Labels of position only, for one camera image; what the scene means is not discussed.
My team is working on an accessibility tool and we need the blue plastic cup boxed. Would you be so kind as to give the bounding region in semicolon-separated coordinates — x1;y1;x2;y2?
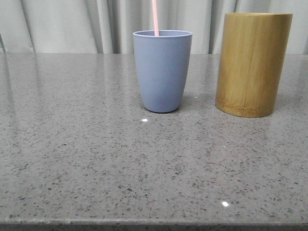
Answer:
133;30;193;113

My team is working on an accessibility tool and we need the bamboo cylinder holder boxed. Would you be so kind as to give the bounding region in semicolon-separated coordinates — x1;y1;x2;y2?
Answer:
215;13;293;117

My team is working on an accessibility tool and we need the grey pleated curtain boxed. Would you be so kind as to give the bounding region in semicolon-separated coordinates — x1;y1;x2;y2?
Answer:
0;0;308;54

